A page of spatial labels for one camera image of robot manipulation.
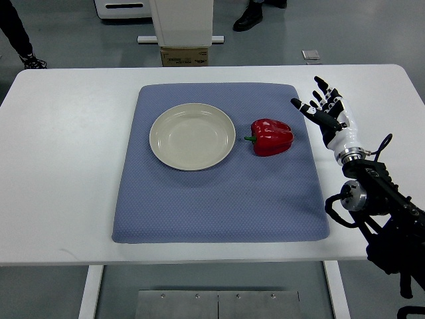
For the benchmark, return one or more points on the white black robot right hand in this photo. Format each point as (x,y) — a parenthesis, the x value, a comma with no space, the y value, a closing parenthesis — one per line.
(330,111)

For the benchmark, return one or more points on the red bell pepper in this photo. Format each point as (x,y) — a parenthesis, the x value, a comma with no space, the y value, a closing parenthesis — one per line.
(270,137)

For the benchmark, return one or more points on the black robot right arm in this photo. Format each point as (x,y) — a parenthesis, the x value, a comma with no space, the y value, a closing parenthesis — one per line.
(391,224)

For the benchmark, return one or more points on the cream round plate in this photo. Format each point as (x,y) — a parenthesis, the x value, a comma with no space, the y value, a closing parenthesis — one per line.
(192,136)

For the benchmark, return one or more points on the grey metal floor plate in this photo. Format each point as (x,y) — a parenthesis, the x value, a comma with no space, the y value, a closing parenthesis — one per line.
(217,304)

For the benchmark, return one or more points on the small grey floor tile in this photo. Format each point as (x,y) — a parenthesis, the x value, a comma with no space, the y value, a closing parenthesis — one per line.
(311,57)

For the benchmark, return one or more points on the blue quilted mat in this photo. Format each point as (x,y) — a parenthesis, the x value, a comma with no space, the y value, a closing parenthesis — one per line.
(244,198)

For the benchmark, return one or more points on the black shoe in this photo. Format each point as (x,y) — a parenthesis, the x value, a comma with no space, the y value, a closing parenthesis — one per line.
(251,17)

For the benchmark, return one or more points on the cardboard box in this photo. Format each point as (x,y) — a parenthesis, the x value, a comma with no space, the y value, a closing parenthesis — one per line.
(184,56)

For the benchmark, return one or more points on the white table right leg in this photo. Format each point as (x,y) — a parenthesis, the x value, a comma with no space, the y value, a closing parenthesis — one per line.
(336,290)

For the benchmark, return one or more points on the white table leg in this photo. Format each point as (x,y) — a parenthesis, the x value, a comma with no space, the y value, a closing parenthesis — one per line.
(91,292)
(336,290)

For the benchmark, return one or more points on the white table left leg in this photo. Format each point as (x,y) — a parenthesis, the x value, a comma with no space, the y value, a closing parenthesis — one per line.
(91,292)

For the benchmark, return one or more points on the black trouser leg with sneaker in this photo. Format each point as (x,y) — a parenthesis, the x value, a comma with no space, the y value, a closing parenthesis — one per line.
(13,28)

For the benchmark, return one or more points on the white pedestal column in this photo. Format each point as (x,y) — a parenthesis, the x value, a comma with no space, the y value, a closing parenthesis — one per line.
(182,24)

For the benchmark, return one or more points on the white cabinet with handle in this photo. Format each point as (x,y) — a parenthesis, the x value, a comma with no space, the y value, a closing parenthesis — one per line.
(122,9)

